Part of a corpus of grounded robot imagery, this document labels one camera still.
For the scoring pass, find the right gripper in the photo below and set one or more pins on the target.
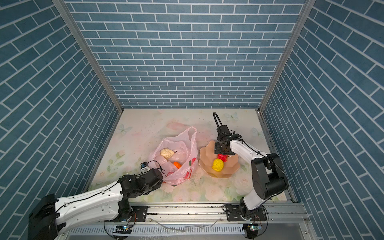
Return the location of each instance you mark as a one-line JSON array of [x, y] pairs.
[[217, 148]]

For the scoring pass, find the red fake fruit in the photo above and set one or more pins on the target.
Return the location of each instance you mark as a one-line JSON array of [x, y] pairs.
[[224, 158]]

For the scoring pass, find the peach scalloped bowl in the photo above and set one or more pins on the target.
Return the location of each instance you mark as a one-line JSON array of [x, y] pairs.
[[207, 156]]

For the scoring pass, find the yellow fake fruit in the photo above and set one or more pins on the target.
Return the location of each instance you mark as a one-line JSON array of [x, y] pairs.
[[218, 165]]

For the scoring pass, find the pink plastic bag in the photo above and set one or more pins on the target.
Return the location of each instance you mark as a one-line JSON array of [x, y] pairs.
[[186, 153]]

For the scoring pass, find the orange fake fruit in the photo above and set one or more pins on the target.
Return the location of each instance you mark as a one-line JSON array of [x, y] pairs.
[[177, 165]]

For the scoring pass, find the cream fake fruit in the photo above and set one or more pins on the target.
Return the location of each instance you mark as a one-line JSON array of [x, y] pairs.
[[167, 153]]

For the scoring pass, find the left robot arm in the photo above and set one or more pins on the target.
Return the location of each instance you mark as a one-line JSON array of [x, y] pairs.
[[54, 216]]

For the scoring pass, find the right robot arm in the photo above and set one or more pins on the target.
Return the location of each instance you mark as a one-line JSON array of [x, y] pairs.
[[268, 177]]

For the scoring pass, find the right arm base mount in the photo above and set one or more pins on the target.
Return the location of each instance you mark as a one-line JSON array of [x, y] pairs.
[[237, 213]]

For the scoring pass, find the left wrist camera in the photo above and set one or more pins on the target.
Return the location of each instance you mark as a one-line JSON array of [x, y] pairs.
[[144, 167]]

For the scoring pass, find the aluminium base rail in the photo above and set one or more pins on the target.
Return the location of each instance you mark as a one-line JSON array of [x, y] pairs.
[[276, 221]]

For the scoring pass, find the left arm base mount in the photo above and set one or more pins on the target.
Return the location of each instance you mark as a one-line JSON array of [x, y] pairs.
[[131, 214]]

